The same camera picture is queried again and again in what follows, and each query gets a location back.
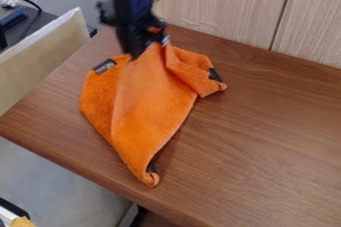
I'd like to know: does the black box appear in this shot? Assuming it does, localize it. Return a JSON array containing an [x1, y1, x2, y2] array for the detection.
[[0, 5, 30, 30]]

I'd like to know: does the orange cloth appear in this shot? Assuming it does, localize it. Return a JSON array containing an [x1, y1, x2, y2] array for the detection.
[[78, 41, 229, 188]]

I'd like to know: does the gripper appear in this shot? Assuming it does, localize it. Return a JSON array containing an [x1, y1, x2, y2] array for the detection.
[[113, 17, 173, 61]]

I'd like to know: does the black cable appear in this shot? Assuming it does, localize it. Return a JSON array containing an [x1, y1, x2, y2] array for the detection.
[[0, 0, 46, 14]]

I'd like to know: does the beige board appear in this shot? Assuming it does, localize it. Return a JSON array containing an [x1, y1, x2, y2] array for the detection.
[[0, 6, 94, 116]]

